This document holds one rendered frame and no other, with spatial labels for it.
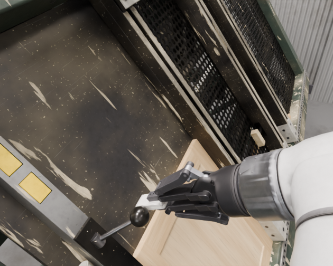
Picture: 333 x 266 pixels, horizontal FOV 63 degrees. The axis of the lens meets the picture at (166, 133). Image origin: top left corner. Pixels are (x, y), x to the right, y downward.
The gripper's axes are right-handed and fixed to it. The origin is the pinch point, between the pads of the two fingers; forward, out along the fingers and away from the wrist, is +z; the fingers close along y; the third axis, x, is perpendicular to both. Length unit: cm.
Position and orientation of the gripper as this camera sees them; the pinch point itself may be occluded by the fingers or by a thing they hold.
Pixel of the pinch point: (153, 201)
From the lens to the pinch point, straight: 53.5
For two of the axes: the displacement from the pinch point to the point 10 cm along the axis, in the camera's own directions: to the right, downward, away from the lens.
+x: -4.0, 6.3, -6.7
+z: -7.1, 2.5, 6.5
